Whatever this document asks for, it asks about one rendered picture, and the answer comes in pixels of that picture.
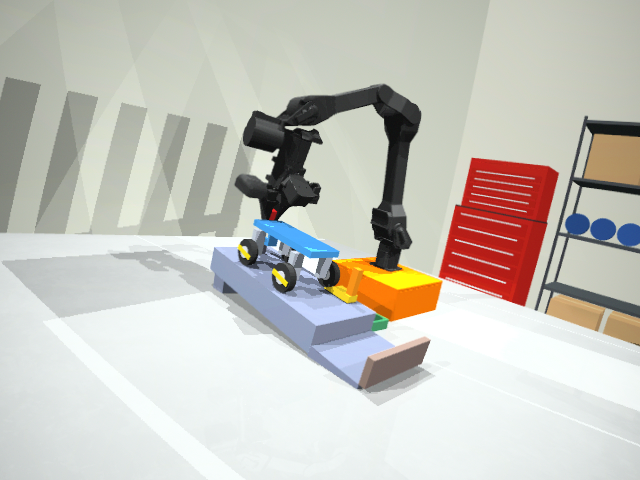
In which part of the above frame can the green tray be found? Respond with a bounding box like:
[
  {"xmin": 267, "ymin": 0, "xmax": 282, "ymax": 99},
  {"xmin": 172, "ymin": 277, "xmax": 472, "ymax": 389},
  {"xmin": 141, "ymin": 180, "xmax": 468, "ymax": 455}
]
[{"xmin": 371, "ymin": 314, "xmax": 388, "ymax": 331}]

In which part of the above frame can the small blue wheeled trolley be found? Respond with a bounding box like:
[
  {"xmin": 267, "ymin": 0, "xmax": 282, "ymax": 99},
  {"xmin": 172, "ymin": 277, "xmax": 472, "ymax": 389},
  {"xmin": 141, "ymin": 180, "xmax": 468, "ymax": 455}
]
[{"xmin": 237, "ymin": 219, "xmax": 340, "ymax": 292}]

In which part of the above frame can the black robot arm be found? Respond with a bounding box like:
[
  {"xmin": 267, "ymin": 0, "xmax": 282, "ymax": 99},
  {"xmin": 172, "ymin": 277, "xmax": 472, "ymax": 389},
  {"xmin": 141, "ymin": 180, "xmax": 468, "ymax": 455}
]
[{"xmin": 243, "ymin": 83, "xmax": 421, "ymax": 272}]

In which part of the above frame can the light blue ramp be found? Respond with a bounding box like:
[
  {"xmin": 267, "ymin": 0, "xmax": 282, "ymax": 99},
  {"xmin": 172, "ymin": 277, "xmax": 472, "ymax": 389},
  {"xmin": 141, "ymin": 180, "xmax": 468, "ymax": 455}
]
[{"xmin": 210, "ymin": 245, "xmax": 431, "ymax": 389}]

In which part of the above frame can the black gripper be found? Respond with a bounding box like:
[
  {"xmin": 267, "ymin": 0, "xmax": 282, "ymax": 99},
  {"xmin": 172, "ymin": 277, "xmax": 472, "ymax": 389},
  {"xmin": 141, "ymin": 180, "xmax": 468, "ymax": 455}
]
[{"xmin": 235, "ymin": 154, "xmax": 306, "ymax": 220}]

